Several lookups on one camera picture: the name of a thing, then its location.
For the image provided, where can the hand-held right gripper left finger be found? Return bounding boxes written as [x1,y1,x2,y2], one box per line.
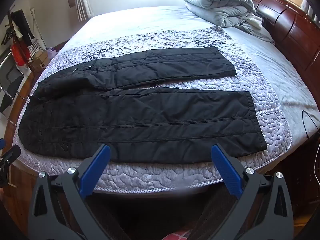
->
[28,144,131,240]

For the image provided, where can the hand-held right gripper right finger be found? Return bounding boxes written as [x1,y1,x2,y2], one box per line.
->
[190,144,294,240]

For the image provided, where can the black pants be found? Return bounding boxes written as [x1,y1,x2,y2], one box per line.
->
[18,46,268,164]

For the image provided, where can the black metal chair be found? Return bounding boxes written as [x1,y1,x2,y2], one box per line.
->
[0,52,26,113]

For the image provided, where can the person's plaid clothing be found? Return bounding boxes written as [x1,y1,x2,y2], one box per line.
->
[160,226,198,240]

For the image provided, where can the cardboard boxes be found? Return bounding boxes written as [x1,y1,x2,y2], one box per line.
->
[30,49,50,71]

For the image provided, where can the hanging red garment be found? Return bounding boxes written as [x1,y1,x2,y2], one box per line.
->
[10,41,32,67]

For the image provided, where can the hanging black garment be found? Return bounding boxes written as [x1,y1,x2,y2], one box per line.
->
[11,9,35,46]

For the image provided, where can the white pole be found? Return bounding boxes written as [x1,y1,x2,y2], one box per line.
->
[30,7,48,51]

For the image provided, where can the white cloth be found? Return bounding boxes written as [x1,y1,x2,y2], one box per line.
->
[246,15,264,29]

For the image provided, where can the dark wooden headboard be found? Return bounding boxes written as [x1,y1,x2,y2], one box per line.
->
[241,0,320,133]

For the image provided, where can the folded grey duvet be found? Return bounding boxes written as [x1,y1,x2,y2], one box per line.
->
[185,2,275,44]

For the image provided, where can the bed with grey sheet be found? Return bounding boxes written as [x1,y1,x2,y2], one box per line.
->
[7,5,320,195]

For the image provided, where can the grey curtain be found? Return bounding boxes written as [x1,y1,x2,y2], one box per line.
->
[73,0,94,22]
[301,0,316,18]

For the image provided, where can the white cable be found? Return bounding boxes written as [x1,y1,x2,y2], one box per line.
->
[311,140,320,181]

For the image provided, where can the black cable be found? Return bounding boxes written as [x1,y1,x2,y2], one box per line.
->
[301,109,320,140]

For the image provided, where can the white wire rack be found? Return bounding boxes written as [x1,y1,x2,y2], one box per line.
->
[26,38,42,55]

